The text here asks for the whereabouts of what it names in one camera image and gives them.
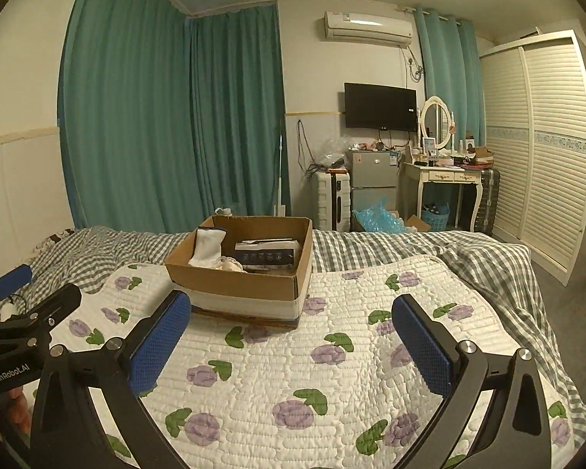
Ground grey mini fridge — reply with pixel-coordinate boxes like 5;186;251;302
346;149;400;230

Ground cream lace cloth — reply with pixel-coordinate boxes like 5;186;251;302
210;256;248;273

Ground blue laundry basket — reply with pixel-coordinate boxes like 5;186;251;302
421;202;451;233

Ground white dressing table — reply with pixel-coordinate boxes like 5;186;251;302
401;159;486;233

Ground air conditioner hose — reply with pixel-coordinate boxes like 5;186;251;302
403;45;425;81

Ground wide teal curtain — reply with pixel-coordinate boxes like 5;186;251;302
57;0;196;235

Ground floral quilted bed cover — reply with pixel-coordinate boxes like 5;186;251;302
10;254;586;469

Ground person's left hand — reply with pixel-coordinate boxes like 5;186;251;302
7;385;32;433

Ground white air conditioner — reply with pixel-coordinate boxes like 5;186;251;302
321;11;415;47

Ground white suitcase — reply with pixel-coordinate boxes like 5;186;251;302
315;171;352;232

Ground white mop pole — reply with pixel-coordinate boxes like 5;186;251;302
273;120;287;217

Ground black wall television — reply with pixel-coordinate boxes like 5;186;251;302
344;83;418;132

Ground brown patterned pillow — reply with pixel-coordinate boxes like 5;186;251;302
34;227;75;246

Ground black wall cables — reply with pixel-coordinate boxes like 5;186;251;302
295;120;324;177

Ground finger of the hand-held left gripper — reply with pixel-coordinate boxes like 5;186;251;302
7;283;83;326
0;264;33;304

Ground dark packet with barcode label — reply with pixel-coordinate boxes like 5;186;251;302
234;238;298;267

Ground white louvred wardrobe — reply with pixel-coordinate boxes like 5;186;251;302
479;29;586;286

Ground black cable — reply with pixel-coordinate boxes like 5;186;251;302
0;298;26;322

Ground narrow teal curtain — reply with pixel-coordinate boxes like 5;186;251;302
189;4;288;218

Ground clear plastic bag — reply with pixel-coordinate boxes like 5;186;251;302
320;136;348;167

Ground silver suitcase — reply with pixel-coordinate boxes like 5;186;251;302
473;168;501;235

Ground white sock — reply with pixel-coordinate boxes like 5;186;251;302
188;227;227;269

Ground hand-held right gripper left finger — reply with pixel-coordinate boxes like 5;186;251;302
29;290;192;469

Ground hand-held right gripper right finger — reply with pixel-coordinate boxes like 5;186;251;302
391;294;552;469

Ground light teal window curtain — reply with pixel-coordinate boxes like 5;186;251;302
414;7;484;150

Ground blue plastic bag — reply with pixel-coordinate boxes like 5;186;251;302
352;198;406;235

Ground oval white vanity mirror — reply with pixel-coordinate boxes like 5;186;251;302
420;96;451;150

